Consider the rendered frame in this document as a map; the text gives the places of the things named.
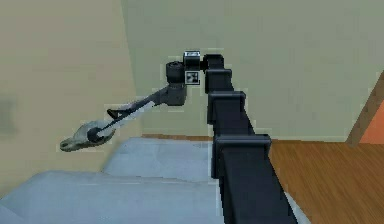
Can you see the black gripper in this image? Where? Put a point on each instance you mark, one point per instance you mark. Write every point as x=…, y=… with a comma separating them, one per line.
x=175, y=91

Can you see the grey green lamp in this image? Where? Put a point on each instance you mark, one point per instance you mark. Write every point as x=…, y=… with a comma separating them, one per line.
x=75, y=140

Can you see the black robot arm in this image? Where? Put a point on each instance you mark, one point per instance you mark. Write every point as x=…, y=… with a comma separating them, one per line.
x=245, y=166

